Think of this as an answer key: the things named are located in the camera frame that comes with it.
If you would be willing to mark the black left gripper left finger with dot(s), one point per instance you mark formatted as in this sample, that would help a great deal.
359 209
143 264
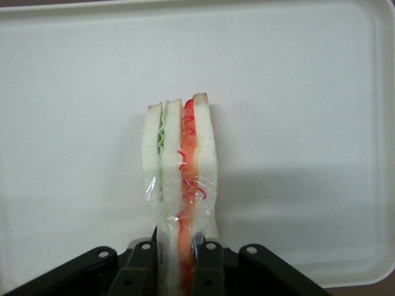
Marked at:
140 271

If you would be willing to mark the triangle sandwich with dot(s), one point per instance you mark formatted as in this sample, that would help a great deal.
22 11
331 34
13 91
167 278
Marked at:
172 172

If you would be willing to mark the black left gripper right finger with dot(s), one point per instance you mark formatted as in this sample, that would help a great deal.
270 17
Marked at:
208 271

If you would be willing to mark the cream plastic tray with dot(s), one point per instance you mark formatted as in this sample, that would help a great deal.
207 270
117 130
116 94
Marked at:
77 123

